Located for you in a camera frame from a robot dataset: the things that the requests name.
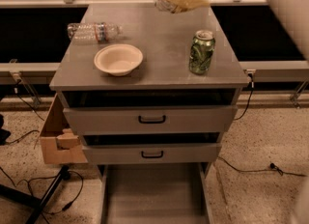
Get grey open bottom drawer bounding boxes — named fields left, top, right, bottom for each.
left=98, top=163, right=214, bottom=224

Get grey drawer cabinet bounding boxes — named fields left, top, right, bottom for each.
left=48, top=1, right=250, bottom=171

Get black tripod legs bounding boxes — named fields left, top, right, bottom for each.
left=0, top=164, right=71, bottom=224

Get black floor cable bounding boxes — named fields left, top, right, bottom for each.
left=0, top=165, right=85, bottom=217
left=216, top=155, right=308, bottom=178

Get black floor cable left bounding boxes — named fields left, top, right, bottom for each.
left=0, top=165, right=85, bottom=217

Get black cable behind cabinet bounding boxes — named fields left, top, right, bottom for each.
left=233, top=71, right=255, bottom=121

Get green soda can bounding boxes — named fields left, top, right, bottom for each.
left=189, top=30, right=215, bottom=75

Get cardboard box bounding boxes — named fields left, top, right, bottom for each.
left=39, top=96, right=87, bottom=164

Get grey middle drawer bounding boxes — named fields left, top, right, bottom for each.
left=83, top=143, right=221, bottom=165

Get white paper bowl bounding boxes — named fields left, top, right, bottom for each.
left=94, top=44, right=143, bottom=76

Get grey top drawer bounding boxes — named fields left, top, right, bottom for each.
left=64, top=106, right=237, bottom=135

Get black floor cable right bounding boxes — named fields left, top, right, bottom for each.
left=216, top=155, right=308, bottom=178

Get clear plastic water bottle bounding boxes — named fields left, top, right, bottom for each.
left=67, top=22, right=123, bottom=43

